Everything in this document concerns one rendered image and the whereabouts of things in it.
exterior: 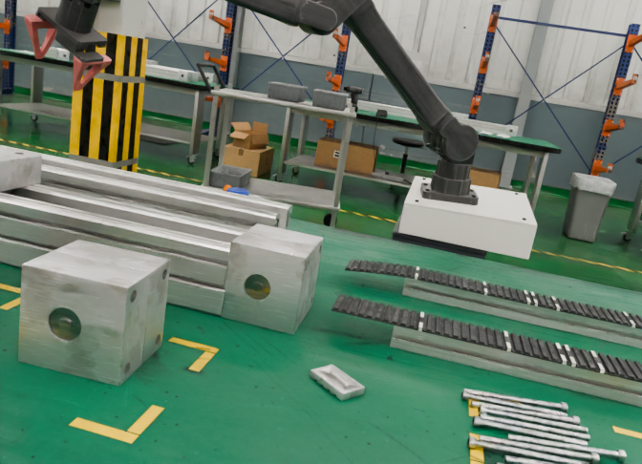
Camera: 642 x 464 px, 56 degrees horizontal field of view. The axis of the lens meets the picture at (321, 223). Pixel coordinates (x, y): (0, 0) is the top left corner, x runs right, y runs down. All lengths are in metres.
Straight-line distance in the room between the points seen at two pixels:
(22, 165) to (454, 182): 0.83
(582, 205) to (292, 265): 5.17
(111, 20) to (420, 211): 3.20
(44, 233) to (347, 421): 0.44
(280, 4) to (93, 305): 0.71
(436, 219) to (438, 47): 7.19
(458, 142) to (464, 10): 7.20
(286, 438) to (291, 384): 0.09
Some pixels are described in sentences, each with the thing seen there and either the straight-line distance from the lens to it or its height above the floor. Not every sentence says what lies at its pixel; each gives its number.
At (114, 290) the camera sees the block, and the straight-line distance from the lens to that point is 0.55.
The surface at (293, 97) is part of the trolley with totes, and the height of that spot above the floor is 0.89.
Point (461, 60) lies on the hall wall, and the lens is 8.36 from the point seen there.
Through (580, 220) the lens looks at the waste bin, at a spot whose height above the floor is 0.18.
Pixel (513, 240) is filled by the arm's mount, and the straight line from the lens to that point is 1.27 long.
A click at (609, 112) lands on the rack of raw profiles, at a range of 8.15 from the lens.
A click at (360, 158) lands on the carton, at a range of 5.68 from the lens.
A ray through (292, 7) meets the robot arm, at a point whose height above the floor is 1.18.
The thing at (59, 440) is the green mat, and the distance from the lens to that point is 0.52.
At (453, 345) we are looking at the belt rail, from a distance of 0.72.
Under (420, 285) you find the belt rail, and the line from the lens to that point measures 0.89.
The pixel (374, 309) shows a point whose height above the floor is 0.81.
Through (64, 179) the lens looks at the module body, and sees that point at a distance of 1.01.
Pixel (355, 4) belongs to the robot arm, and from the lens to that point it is 1.15.
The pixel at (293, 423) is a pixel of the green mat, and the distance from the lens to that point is 0.55.
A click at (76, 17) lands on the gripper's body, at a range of 1.10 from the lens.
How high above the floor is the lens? 1.08
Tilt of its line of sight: 14 degrees down
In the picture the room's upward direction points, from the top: 9 degrees clockwise
